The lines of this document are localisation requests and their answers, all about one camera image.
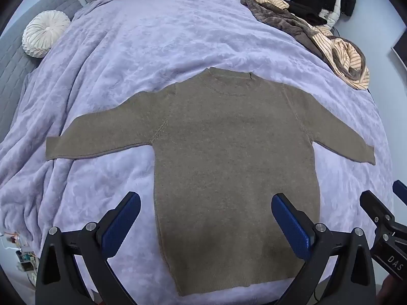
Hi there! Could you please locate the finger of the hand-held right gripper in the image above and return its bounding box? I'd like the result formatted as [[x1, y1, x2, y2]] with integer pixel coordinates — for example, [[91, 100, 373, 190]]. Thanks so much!
[[360, 191, 407, 280], [393, 180, 407, 204]]

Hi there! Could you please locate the white round pleated pillow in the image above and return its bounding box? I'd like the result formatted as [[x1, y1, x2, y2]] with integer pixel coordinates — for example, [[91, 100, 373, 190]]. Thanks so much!
[[22, 10, 71, 58]]

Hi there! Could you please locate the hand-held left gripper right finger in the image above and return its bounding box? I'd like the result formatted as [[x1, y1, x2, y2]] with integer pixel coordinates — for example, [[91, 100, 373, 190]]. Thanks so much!
[[271, 192, 377, 305]]

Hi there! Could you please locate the olive knit sweater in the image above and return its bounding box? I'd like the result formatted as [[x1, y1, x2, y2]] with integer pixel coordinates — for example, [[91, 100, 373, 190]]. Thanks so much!
[[45, 67, 376, 297]]

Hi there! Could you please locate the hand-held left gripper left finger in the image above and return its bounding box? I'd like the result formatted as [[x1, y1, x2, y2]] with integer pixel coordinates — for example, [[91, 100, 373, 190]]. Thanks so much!
[[35, 191, 142, 305]]

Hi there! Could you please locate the dark monitor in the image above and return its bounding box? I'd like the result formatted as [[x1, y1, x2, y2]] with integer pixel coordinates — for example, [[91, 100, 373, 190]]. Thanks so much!
[[390, 25, 407, 67]]

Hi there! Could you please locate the white puffer garment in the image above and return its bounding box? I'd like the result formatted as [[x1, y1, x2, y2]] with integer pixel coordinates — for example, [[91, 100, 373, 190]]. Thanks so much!
[[319, 0, 343, 28]]

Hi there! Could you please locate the lavender plush blanket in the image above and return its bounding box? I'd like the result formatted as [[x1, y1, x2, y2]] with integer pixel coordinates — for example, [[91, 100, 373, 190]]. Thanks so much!
[[0, 0, 398, 305]]

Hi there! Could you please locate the small colourful clutter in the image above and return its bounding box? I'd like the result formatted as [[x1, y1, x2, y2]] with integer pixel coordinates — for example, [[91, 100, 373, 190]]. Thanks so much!
[[0, 229, 39, 282]]

